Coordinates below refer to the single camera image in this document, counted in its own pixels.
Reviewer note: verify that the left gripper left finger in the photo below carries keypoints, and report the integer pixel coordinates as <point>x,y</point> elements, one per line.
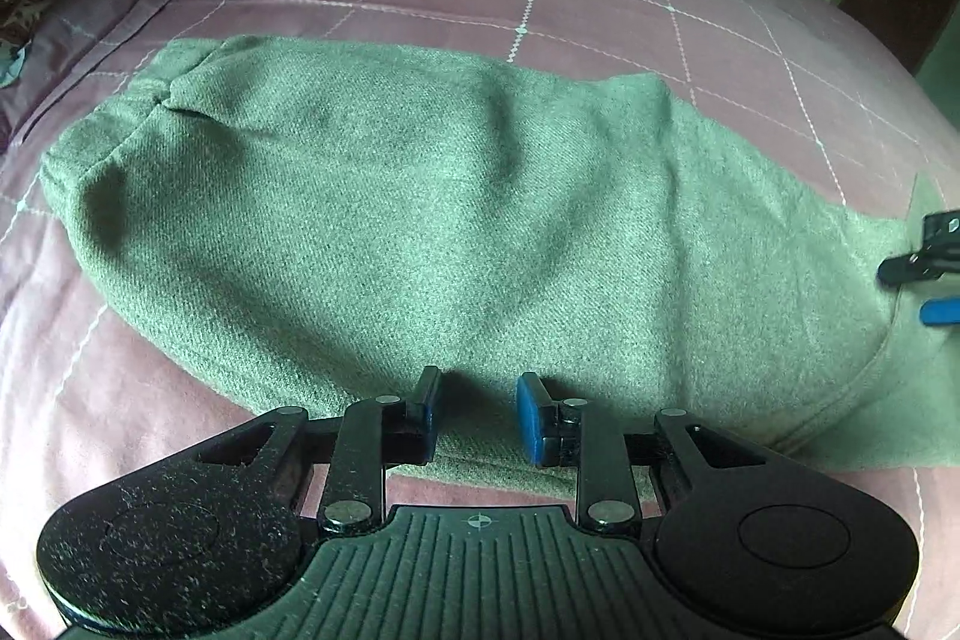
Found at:
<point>214,533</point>

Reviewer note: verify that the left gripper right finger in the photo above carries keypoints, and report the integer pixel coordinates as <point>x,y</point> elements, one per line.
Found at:
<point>737,538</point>

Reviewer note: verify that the pink checked bed sheet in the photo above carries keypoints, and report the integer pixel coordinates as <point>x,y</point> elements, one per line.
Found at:
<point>85,399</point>

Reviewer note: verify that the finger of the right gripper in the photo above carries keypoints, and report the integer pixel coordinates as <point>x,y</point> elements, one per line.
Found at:
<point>940,312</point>
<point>938,254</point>

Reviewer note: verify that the grey-green knit pants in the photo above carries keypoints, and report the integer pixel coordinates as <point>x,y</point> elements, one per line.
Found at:
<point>306,222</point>

